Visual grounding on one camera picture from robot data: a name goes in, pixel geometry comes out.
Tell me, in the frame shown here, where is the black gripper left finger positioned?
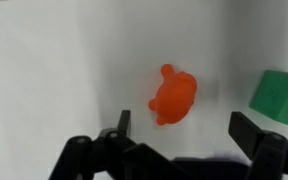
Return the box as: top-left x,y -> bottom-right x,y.
48,109 -> 176,180

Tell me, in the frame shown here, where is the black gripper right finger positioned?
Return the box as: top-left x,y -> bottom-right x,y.
228,111 -> 288,180

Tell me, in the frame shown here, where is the orange rubber animal toy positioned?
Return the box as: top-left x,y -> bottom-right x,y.
147,63 -> 198,127

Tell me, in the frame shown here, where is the green soft cube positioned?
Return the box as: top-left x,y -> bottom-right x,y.
248,69 -> 288,131

